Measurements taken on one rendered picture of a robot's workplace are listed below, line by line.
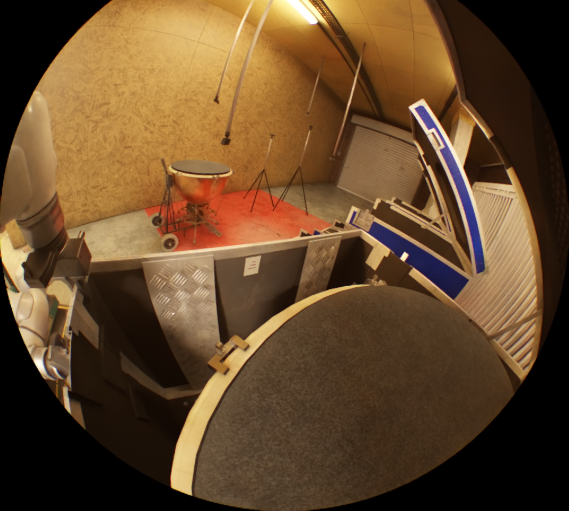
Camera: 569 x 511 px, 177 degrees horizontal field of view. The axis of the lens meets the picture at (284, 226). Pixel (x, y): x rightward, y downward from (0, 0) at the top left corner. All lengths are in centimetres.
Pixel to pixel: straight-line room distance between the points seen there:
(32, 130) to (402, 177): 727
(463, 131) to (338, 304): 414
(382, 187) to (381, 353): 695
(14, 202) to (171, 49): 276
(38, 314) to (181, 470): 59
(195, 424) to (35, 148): 38
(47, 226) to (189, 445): 33
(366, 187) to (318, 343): 706
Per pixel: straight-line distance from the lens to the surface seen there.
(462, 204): 124
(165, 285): 51
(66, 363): 41
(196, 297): 54
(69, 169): 275
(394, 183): 715
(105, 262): 50
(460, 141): 423
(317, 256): 70
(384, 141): 730
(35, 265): 36
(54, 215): 34
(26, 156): 29
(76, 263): 38
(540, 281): 90
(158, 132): 277
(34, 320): 74
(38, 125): 30
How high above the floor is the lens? 125
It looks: 26 degrees down
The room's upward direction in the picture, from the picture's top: 16 degrees clockwise
